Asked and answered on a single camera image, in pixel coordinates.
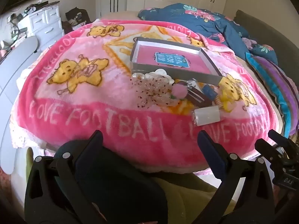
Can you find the white flower hair claw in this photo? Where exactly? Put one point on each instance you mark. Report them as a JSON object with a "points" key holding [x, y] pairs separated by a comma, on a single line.
{"points": [[161, 73]]}

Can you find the blue floral quilt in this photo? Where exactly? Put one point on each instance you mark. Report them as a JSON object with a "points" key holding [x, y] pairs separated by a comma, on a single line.
{"points": [[210, 23]]}

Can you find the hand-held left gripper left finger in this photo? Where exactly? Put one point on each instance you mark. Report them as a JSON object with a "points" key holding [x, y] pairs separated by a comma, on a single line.
{"points": [[90, 150]]}

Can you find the small clear packet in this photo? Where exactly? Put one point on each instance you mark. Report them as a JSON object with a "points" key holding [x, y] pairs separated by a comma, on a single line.
{"points": [[195, 84]]}

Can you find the person's green clothed leg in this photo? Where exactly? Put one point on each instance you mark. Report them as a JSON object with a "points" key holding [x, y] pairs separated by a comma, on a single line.
{"points": [[191, 198]]}

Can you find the white chest of drawers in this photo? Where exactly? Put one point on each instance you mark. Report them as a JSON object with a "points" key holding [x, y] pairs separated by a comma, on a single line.
{"points": [[44, 23]]}

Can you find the striped purple blue pillow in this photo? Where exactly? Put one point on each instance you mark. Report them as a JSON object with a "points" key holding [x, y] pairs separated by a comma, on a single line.
{"points": [[273, 81]]}

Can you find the dark bag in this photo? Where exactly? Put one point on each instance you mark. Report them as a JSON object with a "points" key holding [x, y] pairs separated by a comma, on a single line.
{"points": [[78, 16]]}

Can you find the grey box with pink inside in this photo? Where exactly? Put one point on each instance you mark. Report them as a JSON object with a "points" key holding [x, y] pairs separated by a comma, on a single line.
{"points": [[172, 58]]}

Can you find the white curved footboard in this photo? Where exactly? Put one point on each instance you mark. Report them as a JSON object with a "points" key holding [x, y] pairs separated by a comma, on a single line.
{"points": [[16, 79]]}

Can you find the clear plastic hair clip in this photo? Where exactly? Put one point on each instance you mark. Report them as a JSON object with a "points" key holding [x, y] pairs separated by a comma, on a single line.
{"points": [[135, 75]]}

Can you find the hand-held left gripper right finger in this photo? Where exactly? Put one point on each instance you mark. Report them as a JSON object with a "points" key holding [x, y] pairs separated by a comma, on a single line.
{"points": [[210, 150]]}

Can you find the pink printed bear blanket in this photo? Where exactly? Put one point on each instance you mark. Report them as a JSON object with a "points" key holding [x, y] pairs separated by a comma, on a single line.
{"points": [[98, 102]]}

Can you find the clear white plastic case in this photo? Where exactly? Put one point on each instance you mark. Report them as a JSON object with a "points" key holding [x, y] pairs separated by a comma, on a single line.
{"points": [[206, 115]]}

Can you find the grey upholstered headboard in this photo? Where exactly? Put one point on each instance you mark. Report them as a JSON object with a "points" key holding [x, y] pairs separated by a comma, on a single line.
{"points": [[264, 28]]}

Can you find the brown hair claw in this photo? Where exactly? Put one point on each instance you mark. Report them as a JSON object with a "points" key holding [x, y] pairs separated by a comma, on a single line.
{"points": [[196, 96]]}

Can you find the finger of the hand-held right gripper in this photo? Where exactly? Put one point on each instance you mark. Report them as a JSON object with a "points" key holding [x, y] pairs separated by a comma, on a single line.
{"points": [[283, 138], [268, 148]]}

